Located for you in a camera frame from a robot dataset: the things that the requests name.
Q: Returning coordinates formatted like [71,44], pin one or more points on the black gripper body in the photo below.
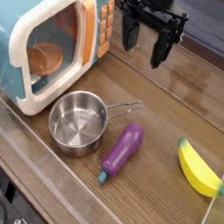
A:
[160,13]

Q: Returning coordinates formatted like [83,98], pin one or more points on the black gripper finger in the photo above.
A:
[162,47]
[130,30]

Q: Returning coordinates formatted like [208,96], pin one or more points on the purple toy eggplant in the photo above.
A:
[128,143]

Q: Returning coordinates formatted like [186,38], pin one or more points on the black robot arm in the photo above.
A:
[162,16]

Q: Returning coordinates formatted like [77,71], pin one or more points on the blue toy microwave oven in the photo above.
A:
[81,28]

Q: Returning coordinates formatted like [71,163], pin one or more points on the yellow toy banana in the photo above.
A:
[200,176]

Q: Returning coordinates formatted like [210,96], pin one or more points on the silver pot with wire handle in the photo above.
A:
[78,120]

